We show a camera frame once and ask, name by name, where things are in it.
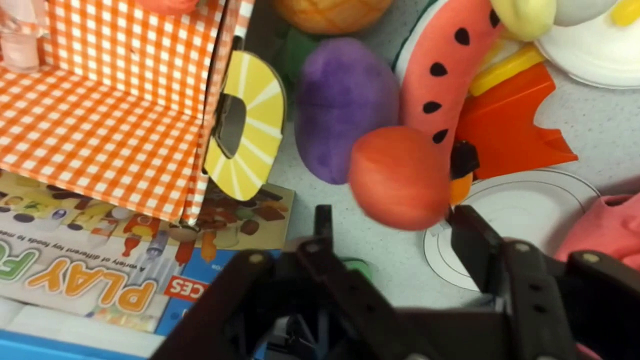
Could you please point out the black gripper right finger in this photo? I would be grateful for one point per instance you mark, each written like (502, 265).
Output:
(476, 247)

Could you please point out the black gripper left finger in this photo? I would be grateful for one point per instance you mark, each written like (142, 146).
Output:
(323, 223)

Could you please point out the purple plush toy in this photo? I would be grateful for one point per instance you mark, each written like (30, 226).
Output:
(343, 111)

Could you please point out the watermelon slice plush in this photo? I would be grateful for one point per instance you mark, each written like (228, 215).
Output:
(446, 73)

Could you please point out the orange pineapple plush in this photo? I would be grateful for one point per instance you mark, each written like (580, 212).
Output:
(331, 13)

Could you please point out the orange checked cardboard basket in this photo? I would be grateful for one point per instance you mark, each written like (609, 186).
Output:
(101, 132)

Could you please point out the white paper plate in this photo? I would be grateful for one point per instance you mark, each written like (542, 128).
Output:
(590, 53)
(527, 212)

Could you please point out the small orange black toy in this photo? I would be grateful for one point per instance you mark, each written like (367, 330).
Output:
(463, 167)

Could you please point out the red toy fry holder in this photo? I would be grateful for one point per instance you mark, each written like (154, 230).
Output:
(512, 123)

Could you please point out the yellow toy fry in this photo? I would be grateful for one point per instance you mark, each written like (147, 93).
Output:
(506, 66)
(627, 10)

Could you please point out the clear plastic toy bottle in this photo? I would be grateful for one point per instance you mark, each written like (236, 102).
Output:
(20, 37)

